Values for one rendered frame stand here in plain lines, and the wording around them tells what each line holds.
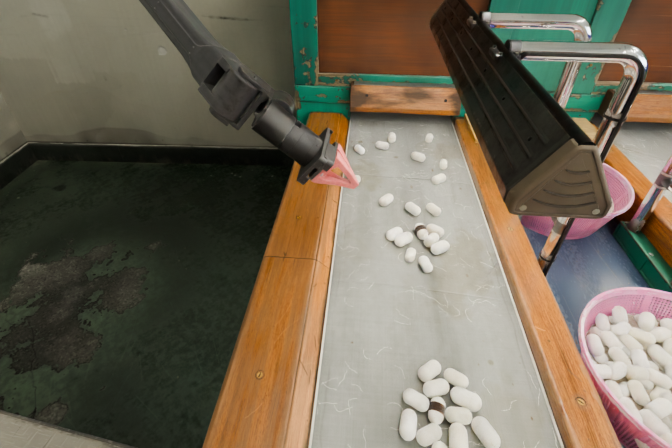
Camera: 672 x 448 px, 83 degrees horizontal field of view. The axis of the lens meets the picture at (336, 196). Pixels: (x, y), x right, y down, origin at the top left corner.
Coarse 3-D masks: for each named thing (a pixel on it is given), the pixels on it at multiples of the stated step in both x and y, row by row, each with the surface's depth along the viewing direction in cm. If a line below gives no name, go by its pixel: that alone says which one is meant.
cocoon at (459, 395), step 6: (456, 390) 48; (462, 390) 48; (456, 396) 48; (462, 396) 48; (468, 396) 48; (474, 396) 48; (456, 402) 48; (462, 402) 48; (468, 402) 47; (474, 402) 47; (480, 402) 47; (468, 408) 48; (474, 408) 47; (480, 408) 48
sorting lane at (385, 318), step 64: (384, 128) 109; (448, 128) 109; (384, 192) 85; (448, 192) 85; (384, 256) 70; (448, 256) 70; (384, 320) 59; (448, 320) 59; (512, 320) 59; (320, 384) 51; (384, 384) 51; (512, 384) 51
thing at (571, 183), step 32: (448, 0) 75; (448, 32) 66; (480, 32) 54; (448, 64) 59; (480, 64) 49; (512, 64) 42; (480, 96) 45; (512, 96) 39; (544, 96) 34; (480, 128) 41; (512, 128) 36; (544, 128) 32; (576, 128) 29; (512, 160) 34; (544, 160) 31; (576, 160) 29; (512, 192) 32; (544, 192) 31; (576, 192) 30; (608, 192) 30
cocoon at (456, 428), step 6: (450, 426) 46; (456, 426) 45; (462, 426) 45; (450, 432) 45; (456, 432) 44; (462, 432) 44; (450, 438) 45; (456, 438) 44; (462, 438) 44; (450, 444) 44; (456, 444) 44; (462, 444) 43
